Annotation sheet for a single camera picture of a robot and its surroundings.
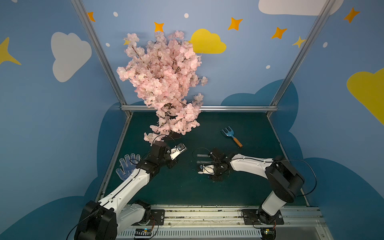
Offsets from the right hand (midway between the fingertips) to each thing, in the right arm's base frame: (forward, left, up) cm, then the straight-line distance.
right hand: (213, 172), depth 90 cm
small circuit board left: (-32, +35, -2) cm, 48 cm away
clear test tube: (0, +18, +26) cm, 31 cm away
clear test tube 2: (+7, +6, 0) cm, 9 cm away
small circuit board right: (-29, -27, -3) cm, 40 cm away
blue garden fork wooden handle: (+31, -13, +1) cm, 33 cm away
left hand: (+6, +22, +14) cm, 27 cm away
